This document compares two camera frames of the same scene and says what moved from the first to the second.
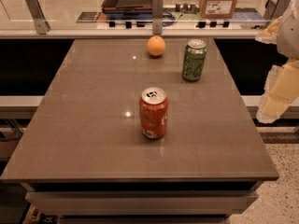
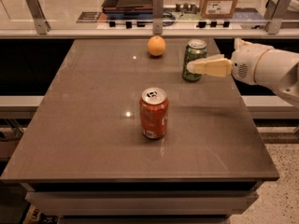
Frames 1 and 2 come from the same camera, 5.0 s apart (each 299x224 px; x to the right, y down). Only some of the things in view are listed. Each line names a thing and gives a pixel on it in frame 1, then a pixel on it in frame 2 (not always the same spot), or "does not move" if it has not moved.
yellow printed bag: [35, 216] does not move
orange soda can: [153, 112] does not move
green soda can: [193, 58] does not move
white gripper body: [290, 36] -> [245, 63]
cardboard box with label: [219, 2] does not move
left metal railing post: [41, 24] does not move
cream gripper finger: [281, 91] -> [214, 67]
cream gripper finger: [269, 35] -> [215, 57]
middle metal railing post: [157, 12] does not move
